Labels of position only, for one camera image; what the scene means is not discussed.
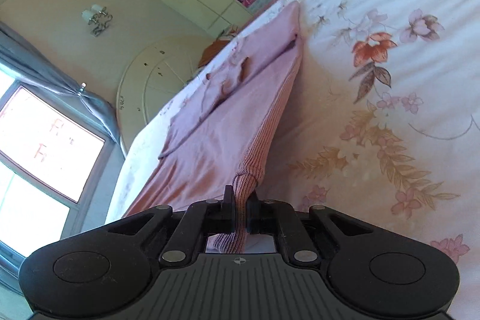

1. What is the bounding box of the blue curtain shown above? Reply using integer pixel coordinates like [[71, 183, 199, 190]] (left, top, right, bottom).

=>
[[1, 23, 120, 143]]

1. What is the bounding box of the wall lamp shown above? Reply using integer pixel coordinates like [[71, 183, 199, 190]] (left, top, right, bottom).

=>
[[81, 4, 113, 37]]

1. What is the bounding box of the white floral bed sheet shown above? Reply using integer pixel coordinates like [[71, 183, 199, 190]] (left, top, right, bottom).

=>
[[106, 0, 480, 261]]

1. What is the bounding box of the pink knit sweater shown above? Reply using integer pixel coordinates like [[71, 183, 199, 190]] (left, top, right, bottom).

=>
[[126, 1, 304, 253]]

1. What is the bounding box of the window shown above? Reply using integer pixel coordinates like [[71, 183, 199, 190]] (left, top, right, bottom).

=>
[[0, 64, 113, 268]]

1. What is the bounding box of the orange striped pillow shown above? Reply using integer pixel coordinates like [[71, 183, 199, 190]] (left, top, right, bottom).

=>
[[198, 25, 239, 68]]

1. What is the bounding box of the cream round headboard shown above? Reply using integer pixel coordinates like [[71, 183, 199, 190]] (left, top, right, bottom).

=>
[[116, 35, 213, 154]]

